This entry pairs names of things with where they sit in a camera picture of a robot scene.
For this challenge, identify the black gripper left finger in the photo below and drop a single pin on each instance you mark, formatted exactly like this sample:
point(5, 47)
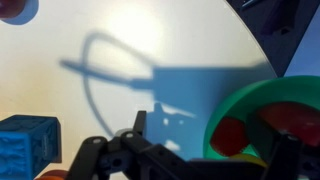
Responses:
point(129, 153)

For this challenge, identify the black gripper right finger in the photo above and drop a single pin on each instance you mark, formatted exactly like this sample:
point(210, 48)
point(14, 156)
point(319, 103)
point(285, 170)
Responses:
point(287, 157)

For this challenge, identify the green plastic bowl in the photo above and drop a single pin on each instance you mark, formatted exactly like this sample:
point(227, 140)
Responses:
point(302, 89)

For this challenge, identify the yellow toy lemon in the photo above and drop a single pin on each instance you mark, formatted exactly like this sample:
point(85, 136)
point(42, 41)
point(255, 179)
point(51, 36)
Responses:
point(249, 158)

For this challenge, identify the red toy fruit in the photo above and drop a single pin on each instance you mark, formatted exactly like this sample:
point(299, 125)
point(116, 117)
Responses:
point(230, 136)

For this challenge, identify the orange toy fruit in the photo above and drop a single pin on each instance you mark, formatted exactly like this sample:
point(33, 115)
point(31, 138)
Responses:
point(53, 175)

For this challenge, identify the blue toy cube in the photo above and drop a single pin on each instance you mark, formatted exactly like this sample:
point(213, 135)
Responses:
point(28, 144)

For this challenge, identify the black clamp stand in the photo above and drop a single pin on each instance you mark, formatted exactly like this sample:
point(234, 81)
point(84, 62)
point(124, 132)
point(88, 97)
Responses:
point(277, 25)

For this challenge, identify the dark purple toy plum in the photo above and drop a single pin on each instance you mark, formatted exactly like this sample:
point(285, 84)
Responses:
point(11, 8)

